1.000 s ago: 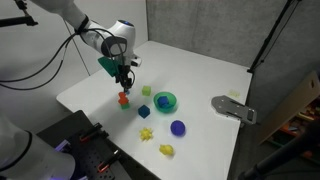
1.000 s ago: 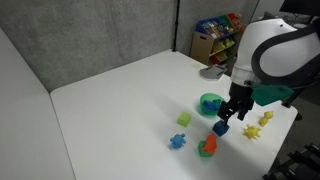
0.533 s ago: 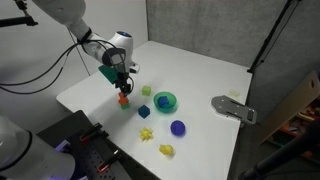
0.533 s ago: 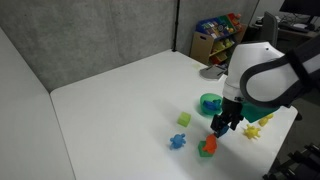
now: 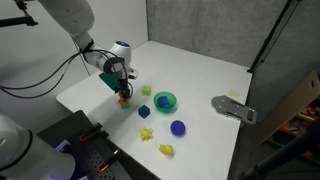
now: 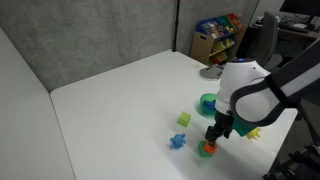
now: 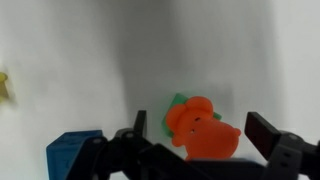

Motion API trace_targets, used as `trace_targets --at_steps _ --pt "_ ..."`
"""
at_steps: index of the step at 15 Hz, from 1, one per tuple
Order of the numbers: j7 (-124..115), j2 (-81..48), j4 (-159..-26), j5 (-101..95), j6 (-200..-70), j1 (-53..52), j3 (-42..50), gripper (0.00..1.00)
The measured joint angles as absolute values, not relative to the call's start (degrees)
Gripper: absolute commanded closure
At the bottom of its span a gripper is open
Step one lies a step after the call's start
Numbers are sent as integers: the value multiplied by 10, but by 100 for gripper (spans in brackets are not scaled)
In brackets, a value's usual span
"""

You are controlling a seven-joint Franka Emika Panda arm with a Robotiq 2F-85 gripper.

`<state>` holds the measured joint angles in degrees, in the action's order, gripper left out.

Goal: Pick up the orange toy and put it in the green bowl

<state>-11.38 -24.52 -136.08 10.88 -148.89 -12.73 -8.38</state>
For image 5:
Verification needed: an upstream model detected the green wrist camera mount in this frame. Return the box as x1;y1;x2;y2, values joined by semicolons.
98;71;122;92

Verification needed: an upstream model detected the black tripod pole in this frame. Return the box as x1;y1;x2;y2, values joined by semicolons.
247;0;303;74

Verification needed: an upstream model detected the green bowl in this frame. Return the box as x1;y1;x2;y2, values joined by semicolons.
153;91;178;115

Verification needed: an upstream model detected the wooden toy shelf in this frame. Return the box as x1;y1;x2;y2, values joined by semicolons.
258;70;320;165

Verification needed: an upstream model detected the thick black blurred pole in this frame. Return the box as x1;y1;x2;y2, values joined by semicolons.
237;119;320;180

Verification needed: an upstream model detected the thin black wall cable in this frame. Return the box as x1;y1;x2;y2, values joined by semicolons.
71;35;91;76

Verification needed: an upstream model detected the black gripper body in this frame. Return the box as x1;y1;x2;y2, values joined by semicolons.
114;73;132;93

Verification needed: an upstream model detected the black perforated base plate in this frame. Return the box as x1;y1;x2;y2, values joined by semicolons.
36;109;162;180

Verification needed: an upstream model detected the orange toy figure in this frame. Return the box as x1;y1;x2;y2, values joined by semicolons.
117;94;130;105

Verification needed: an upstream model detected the yellow spiky toy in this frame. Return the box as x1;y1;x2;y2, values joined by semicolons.
138;127;154;143

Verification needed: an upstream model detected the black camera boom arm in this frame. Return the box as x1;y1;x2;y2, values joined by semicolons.
0;0;39;28

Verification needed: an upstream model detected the yellow duck toy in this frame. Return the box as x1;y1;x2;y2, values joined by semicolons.
158;143;175;157

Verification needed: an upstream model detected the purple ball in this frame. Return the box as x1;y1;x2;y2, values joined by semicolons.
170;119;187;137

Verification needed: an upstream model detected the black red clamp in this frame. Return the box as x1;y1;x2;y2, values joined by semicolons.
96;149;123;174
79;122;110;143

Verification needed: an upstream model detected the blue cube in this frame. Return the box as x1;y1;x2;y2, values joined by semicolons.
157;95;171;109

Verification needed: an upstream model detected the lime green cube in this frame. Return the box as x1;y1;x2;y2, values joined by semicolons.
141;85;152;97

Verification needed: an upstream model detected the dark blue polyhedron block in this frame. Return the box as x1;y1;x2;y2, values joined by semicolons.
137;104;152;120

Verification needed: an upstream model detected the grey metal mounting plate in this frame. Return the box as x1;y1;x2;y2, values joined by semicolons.
211;94;258;126

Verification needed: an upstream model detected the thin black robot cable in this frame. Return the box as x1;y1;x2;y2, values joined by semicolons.
0;58;73;100

